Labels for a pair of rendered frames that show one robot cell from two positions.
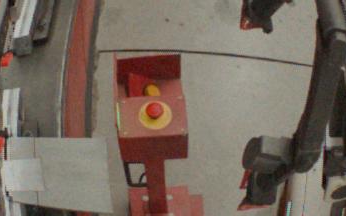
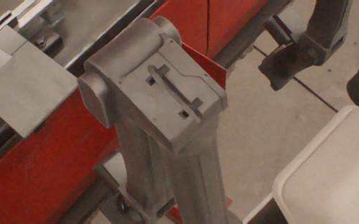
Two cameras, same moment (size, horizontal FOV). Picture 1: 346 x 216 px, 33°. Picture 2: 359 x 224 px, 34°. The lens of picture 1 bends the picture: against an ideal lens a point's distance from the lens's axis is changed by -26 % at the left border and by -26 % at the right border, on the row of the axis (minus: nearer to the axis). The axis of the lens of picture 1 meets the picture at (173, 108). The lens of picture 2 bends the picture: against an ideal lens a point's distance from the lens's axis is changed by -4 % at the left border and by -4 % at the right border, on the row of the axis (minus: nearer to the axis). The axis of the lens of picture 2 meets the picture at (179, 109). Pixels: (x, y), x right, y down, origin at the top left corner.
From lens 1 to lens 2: 0.65 m
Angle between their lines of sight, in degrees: 22
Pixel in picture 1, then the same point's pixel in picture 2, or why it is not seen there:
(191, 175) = (239, 180)
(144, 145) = not seen: hidden behind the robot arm
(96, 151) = (64, 84)
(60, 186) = (8, 90)
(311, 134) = (132, 187)
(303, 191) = not seen: outside the picture
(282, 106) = not seen: hidden behind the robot
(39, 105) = (79, 25)
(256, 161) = (98, 168)
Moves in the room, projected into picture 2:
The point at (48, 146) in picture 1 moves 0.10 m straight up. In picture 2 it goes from (32, 55) to (22, 29)
